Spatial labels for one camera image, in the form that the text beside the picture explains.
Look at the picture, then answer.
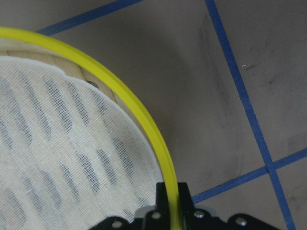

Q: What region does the yellow steamer basket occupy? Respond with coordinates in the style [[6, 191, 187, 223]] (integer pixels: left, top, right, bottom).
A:
[[0, 27, 183, 230]]

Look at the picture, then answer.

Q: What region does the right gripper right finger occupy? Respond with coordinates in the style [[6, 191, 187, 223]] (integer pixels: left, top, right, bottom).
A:
[[177, 183, 194, 213]]

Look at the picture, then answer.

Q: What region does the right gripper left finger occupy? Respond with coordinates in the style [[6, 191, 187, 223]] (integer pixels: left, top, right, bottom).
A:
[[155, 182, 169, 213]]

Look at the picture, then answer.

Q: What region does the white steamer cloth outer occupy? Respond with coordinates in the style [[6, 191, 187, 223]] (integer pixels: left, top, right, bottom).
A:
[[0, 56, 163, 230]]

